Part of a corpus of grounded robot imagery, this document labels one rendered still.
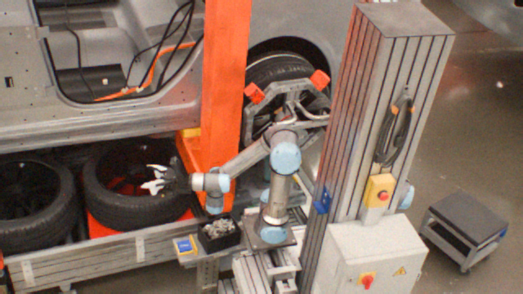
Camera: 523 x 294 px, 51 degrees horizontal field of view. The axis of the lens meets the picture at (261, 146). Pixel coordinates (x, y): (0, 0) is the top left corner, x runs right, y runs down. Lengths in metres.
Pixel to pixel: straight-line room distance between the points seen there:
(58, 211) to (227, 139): 1.05
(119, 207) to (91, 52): 1.14
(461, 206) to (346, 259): 1.91
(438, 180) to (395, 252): 2.47
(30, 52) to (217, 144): 1.02
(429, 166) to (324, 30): 1.80
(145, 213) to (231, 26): 1.30
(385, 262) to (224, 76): 1.10
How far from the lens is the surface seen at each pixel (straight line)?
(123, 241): 3.23
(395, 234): 2.22
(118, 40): 3.91
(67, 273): 3.34
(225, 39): 2.48
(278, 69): 3.18
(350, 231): 2.18
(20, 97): 3.10
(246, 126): 3.20
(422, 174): 4.60
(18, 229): 3.21
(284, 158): 2.13
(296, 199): 3.82
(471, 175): 4.77
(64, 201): 3.30
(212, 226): 3.01
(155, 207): 3.25
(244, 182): 3.80
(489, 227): 3.83
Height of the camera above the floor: 2.76
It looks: 38 degrees down
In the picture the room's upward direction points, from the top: 7 degrees clockwise
